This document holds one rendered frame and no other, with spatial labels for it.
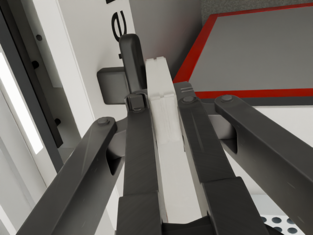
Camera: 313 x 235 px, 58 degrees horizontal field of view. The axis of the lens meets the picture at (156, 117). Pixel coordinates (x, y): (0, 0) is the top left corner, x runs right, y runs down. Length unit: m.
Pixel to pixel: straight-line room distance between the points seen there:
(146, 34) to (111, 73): 0.28
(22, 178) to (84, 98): 0.08
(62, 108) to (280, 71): 0.34
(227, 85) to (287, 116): 0.12
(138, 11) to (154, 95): 0.31
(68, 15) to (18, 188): 0.13
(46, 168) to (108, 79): 0.10
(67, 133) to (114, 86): 0.17
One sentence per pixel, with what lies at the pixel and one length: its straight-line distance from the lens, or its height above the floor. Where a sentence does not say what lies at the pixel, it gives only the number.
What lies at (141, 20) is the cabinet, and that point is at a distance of 0.46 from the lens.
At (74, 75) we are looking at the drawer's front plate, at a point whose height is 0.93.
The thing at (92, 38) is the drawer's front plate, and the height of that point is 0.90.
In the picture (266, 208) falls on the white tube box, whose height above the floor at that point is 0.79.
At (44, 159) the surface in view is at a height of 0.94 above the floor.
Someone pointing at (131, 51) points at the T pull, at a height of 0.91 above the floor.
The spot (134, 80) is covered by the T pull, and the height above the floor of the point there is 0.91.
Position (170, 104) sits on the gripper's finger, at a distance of 0.15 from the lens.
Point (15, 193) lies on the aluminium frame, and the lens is 0.23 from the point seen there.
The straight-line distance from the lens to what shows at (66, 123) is 0.36.
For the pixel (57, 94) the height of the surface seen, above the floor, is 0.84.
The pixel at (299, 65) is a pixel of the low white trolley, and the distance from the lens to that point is 0.53.
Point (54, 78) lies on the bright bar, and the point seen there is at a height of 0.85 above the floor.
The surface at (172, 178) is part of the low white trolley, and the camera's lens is 0.46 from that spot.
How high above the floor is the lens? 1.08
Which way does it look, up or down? 55 degrees down
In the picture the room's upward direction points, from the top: 152 degrees counter-clockwise
